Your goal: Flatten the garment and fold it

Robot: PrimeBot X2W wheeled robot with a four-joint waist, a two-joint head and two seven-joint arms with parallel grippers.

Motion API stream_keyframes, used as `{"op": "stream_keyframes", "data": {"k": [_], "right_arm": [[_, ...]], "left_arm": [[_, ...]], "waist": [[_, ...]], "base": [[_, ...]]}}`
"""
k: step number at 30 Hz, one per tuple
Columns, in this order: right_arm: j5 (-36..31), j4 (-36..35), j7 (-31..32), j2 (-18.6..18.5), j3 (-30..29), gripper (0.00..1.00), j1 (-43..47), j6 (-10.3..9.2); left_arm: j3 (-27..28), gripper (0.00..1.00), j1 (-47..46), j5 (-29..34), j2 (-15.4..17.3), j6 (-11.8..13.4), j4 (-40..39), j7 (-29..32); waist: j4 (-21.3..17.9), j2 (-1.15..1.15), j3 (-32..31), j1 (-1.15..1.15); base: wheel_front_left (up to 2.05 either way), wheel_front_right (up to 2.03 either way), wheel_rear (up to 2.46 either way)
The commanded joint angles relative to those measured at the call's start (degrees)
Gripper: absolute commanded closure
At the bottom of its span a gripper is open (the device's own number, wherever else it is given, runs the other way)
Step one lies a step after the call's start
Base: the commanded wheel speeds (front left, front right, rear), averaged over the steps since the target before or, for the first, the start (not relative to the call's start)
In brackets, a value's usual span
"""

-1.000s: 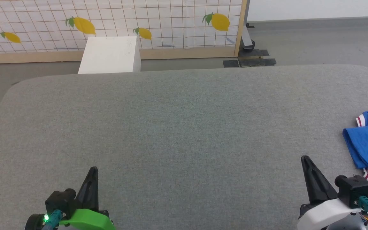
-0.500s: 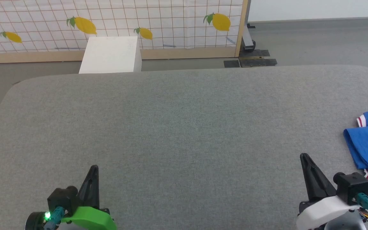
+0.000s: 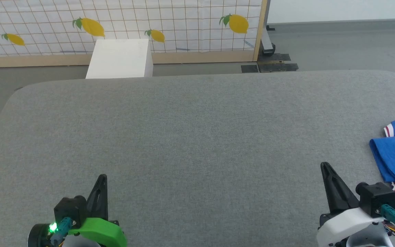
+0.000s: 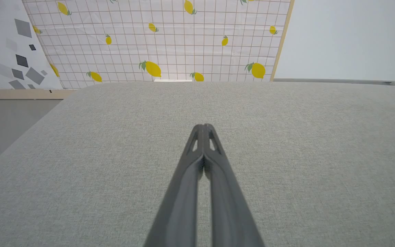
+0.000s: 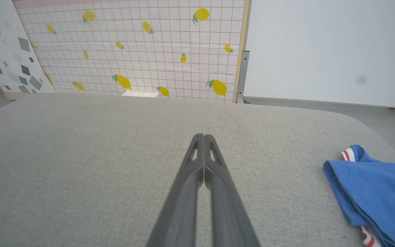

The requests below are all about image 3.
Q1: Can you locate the long black floor mat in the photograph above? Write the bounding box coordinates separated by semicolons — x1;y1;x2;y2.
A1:
258;62;299;73

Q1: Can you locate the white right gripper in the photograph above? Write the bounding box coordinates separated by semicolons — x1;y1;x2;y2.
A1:
316;162;395;247

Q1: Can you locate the white box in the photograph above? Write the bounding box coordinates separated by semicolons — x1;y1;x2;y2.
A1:
85;38;154;80

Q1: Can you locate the grey metal stand foot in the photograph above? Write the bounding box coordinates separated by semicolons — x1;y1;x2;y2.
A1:
261;0;276;56

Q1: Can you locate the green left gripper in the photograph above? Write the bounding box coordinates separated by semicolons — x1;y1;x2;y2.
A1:
68;174;128;247

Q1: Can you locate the black floor mat under stand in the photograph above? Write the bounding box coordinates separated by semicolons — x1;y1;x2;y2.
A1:
257;53;291;62

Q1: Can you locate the lemon print partition screen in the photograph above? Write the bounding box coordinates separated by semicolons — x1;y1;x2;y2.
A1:
0;0;270;68

